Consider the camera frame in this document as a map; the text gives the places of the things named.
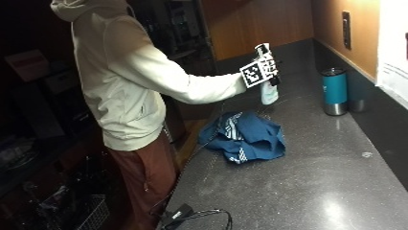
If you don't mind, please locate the white spray bottle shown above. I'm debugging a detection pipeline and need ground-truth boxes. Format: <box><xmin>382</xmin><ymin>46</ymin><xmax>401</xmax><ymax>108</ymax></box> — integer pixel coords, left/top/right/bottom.
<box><xmin>253</xmin><ymin>42</ymin><xmax>280</xmax><ymax>106</ymax></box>

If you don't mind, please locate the white marker cube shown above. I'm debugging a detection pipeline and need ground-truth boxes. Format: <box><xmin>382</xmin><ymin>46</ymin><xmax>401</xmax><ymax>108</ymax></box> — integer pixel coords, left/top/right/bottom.
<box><xmin>237</xmin><ymin>56</ymin><xmax>279</xmax><ymax>89</ymax></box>

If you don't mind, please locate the teal steel tumbler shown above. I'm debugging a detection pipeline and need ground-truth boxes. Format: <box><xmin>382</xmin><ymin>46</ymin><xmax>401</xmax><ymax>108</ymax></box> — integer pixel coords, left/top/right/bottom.
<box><xmin>320</xmin><ymin>67</ymin><xmax>349</xmax><ymax>117</ymax></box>

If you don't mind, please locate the blue striped cloth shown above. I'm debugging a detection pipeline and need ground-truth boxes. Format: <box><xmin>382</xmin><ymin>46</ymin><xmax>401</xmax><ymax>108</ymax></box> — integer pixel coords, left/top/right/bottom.
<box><xmin>198</xmin><ymin>110</ymin><xmax>287</xmax><ymax>165</ymax></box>

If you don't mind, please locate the white paper sheet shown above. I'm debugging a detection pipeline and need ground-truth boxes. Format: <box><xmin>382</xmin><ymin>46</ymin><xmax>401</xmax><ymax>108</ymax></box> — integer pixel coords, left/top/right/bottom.
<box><xmin>374</xmin><ymin>0</ymin><xmax>408</xmax><ymax>111</ymax></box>

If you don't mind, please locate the the person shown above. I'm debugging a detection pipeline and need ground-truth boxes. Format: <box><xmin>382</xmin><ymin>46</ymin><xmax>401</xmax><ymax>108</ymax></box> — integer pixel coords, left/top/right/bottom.
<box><xmin>47</xmin><ymin>0</ymin><xmax>248</xmax><ymax>230</ymax></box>

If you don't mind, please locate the black adapter box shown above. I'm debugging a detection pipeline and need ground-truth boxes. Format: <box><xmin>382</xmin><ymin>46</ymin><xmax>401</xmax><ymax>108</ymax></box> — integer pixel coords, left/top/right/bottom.
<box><xmin>160</xmin><ymin>203</ymin><xmax>195</xmax><ymax>228</ymax></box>

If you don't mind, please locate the cardboard box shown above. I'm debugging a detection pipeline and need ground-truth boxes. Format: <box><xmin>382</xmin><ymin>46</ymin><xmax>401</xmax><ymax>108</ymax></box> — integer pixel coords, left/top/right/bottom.
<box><xmin>4</xmin><ymin>49</ymin><xmax>53</xmax><ymax>83</ymax></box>

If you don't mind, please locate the black wall outlet plate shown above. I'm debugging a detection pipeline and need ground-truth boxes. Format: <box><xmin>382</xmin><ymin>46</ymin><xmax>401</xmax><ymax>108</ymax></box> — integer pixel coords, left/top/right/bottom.
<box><xmin>340</xmin><ymin>11</ymin><xmax>353</xmax><ymax>51</ymax></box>

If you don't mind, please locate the black cable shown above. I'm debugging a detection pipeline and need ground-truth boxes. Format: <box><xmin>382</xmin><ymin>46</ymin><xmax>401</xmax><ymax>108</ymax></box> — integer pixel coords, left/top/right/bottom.
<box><xmin>148</xmin><ymin>102</ymin><xmax>233</xmax><ymax>230</ymax></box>

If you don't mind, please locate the wire basket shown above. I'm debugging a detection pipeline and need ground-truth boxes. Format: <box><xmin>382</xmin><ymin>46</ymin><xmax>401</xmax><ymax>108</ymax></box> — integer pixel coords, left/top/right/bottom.
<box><xmin>62</xmin><ymin>194</ymin><xmax>110</xmax><ymax>230</ymax></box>

